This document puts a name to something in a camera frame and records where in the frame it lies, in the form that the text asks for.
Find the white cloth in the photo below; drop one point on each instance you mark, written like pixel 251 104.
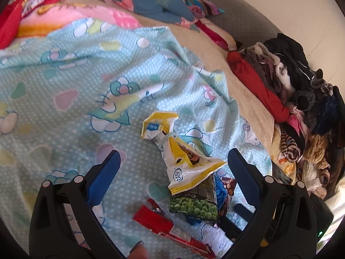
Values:
pixel 337 205

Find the brown candy wrapper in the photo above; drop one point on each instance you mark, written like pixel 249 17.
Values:
pixel 229 186

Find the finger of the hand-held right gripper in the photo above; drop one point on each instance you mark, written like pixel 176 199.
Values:
pixel 242 211
pixel 233 229

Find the yellow cartoon blanket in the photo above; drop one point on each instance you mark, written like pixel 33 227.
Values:
pixel 283 162

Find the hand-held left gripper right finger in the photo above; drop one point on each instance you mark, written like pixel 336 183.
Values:
pixel 242 178

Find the grey headboard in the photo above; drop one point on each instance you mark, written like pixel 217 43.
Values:
pixel 242 19

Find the green pea snack bag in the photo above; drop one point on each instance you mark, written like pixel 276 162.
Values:
pixel 194 207

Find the yellow white snack bag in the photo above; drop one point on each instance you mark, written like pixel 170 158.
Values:
pixel 183 167

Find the person's left hand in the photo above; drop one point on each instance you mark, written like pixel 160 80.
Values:
pixel 138 251

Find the pink printed blanket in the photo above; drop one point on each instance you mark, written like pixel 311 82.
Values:
pixel 67 13

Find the blue plastic wrapper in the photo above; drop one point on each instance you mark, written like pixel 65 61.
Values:
pixel 221 197

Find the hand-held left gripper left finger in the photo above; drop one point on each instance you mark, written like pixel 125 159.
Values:
pixel 103 178

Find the pile of clothes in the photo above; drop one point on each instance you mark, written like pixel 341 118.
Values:
pixel 296 67

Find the light blue cartoon bedsheet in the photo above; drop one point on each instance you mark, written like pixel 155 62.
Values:
pixel 80 86

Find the long red snack wrapper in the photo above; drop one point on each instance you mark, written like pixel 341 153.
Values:
pixel 153 218

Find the red floral blanket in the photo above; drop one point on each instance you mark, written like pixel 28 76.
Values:
pixel 10 24

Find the striped pillow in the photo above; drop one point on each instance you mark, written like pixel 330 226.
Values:
pixel 204 5

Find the beige bed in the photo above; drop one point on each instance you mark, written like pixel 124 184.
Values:
pixel 215 59

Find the blue floral quilt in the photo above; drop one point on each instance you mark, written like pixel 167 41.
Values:
pixel 151 2

